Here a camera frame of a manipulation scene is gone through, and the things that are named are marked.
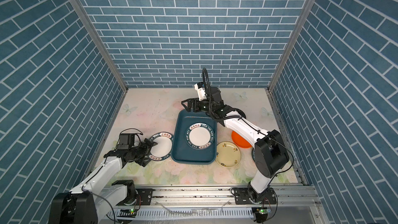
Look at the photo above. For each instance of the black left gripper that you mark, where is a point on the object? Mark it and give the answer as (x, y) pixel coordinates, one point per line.
(147, 148)

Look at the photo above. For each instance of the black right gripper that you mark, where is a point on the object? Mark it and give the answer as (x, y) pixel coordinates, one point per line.
(191, 103)

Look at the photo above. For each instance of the green-rimmed white plate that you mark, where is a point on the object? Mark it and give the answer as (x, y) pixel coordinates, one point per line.
(162, 146)
(200, 136)

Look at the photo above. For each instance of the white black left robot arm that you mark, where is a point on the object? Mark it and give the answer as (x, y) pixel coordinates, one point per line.
(87, 203)

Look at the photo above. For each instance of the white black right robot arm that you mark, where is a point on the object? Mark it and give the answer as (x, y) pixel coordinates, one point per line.
(271, 154)

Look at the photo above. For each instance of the teal plastic bin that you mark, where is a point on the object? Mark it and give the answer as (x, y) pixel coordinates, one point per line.
(181, 151)

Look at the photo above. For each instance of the orange plastic plate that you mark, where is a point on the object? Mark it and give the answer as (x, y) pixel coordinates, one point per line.
(240, 141)

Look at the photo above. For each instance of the cream yellow floral plate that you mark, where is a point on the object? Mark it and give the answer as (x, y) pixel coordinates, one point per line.
(228, 154)

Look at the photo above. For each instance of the left controller board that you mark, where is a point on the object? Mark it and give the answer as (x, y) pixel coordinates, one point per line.
(127, 213)

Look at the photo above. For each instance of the controller board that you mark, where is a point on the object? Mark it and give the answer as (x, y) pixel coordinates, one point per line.
(261, 211)
(127, 213)

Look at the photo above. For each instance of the blue white floral plate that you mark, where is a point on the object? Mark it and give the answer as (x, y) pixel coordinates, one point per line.
(253, 154)

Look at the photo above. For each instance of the right controller board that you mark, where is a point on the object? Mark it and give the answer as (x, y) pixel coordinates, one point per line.
(261, 211)

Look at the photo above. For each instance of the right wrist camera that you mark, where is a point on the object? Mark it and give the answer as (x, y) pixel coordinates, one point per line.
(200, 89)

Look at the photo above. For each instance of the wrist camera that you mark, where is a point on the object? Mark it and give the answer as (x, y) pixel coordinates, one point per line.
(126, 141)
(200, 89)

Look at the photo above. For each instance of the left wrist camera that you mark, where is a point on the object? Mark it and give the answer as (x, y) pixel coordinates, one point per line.
(126, 141)

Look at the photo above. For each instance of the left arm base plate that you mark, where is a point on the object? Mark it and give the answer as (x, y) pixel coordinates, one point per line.
(144, 196)

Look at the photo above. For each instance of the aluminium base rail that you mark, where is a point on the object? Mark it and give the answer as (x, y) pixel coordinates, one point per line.
(296, 204)

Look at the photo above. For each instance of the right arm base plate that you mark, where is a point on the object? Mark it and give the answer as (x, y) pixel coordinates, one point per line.
(246, 196)

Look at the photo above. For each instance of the right aluminium corner post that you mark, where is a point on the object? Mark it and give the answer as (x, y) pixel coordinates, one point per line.
(292, 40)

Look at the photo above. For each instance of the aluminium corner post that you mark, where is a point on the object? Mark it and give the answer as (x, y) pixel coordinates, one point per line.
(87, 23)
(292, 40)

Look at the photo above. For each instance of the left aluminium corner post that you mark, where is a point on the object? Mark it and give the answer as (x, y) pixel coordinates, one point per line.
(87, 23)

